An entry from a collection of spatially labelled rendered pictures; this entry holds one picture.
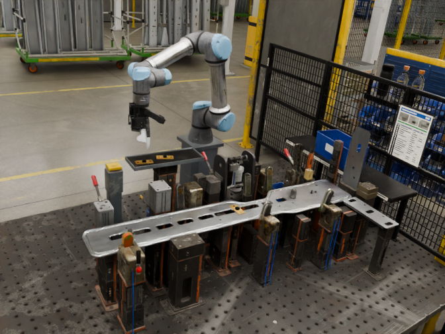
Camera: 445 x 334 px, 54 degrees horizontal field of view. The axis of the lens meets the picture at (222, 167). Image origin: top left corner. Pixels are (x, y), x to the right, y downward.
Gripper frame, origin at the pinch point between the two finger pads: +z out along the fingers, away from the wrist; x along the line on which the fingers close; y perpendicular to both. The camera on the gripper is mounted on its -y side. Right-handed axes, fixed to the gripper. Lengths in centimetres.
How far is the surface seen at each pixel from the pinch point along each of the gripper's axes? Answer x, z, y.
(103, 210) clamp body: 22.8, 19.5, 23.1
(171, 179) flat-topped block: 0.1, 20.7, -13.4
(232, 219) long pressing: 35, 26, -32
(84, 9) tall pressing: -706, 23, -55
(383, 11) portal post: -297, -39, -394
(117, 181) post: 3.8, 16.4, 13.8
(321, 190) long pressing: 19, 26, -92
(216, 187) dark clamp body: 12.0, 20.9, -32.9
